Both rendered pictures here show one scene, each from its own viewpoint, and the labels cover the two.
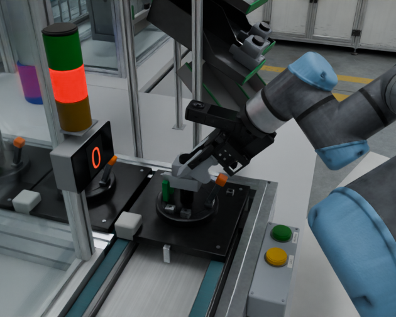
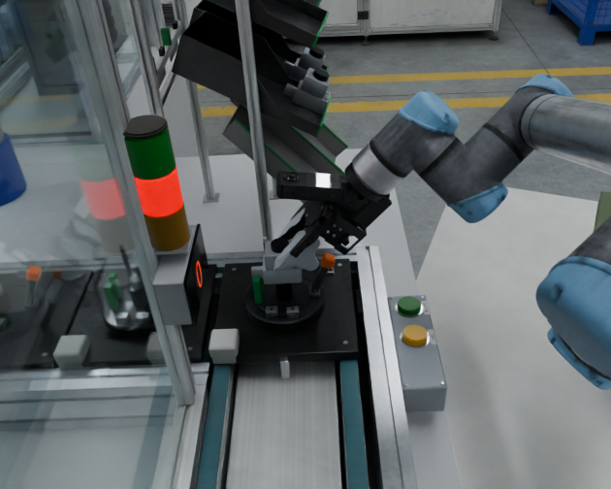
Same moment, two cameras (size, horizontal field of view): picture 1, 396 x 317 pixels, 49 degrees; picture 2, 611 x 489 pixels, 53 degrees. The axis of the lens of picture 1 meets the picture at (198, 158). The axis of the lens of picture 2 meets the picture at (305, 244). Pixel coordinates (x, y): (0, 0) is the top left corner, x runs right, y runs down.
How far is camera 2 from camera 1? 0.23 m
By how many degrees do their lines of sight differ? 13
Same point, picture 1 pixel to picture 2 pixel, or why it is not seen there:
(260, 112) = (376, 173)
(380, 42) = (396, 22)
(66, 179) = (176, 310)
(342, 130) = (479, 177)
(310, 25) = not seen: hidden behind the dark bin
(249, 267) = (390, 356)
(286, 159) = not seen: hidden behind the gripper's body
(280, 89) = (398, 142)
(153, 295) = (286, 421)
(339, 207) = (586, 278)
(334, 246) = (595, 317)
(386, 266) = not seen: outside the picture
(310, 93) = (434, 141)
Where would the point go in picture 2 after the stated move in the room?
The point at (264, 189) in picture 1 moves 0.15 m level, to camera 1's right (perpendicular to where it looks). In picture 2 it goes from (367, 258) to (436, 241)
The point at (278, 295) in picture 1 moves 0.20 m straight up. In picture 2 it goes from (434, 379) to (446, 280)
